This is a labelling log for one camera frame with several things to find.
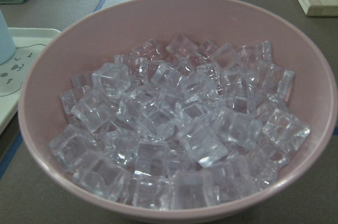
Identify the light blue plastic cup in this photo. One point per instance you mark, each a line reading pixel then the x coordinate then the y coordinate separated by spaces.
pixel 7 46

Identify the clear ice cubes pile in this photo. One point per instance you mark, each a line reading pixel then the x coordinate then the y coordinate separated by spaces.
pixel 174 126

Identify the pink bowl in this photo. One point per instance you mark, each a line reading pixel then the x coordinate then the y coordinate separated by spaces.
pixel 92 41

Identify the cream bear print tray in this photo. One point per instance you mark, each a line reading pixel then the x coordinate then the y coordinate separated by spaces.
pixel 29 43

